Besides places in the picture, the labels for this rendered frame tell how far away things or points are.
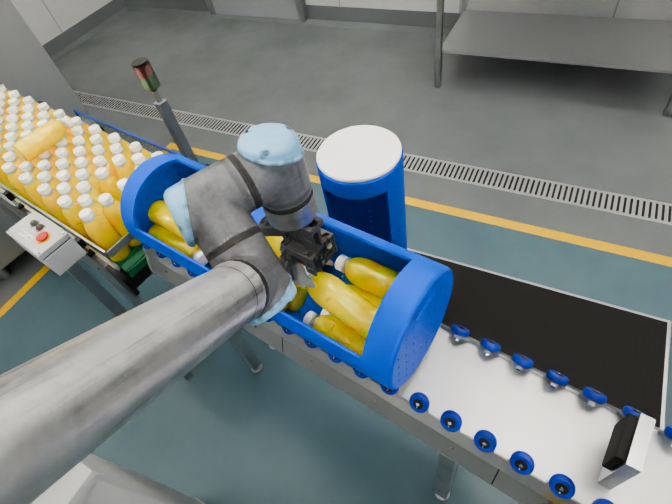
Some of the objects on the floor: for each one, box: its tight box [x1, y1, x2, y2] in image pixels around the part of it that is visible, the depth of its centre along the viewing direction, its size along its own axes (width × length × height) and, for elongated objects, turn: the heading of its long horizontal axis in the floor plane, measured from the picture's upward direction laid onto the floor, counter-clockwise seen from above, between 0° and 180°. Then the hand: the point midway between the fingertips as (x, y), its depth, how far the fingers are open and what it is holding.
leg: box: [434, 452, 458, 500], centre depth 144 cm, size 6×6×63 cm
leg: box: [229, 330, 263, 373], centre depth 188 cm, size 6×6×63 cm
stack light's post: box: [154, 98, 199, 163], centre depth 209 cm, size 4×4×110 cm
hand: (307, 274), depth 93 cm, fingers closed on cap, 4 cm apart
